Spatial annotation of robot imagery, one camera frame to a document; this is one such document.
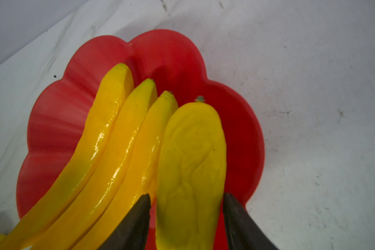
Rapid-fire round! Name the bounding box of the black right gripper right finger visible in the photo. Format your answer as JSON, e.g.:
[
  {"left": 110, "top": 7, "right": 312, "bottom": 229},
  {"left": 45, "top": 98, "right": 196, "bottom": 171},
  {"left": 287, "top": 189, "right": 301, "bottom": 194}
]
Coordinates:
[{"left": 223, "top": 193, "right": 278, "bottom": 250}]

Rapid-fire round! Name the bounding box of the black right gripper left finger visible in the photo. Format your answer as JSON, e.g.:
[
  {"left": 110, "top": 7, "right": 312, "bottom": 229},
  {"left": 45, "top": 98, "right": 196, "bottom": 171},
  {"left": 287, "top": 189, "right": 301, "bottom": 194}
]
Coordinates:
[{"left": 99, "top": 194, "right": 151, "bottom": 250}]

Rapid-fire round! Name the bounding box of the yellow fake mango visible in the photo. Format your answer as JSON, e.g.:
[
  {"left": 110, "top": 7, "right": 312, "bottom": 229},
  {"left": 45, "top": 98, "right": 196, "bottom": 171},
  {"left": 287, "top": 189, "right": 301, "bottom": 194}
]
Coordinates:
[{"left": 155, "top": 96, "right": 227, "bottom": 250}]

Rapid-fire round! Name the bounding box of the yellow fake banana bunch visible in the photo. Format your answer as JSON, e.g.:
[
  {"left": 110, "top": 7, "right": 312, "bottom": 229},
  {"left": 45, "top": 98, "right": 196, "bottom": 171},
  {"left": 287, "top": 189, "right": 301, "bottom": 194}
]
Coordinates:
[{"left": 0, "top": 64, "right": 178, "bottom": 250}]

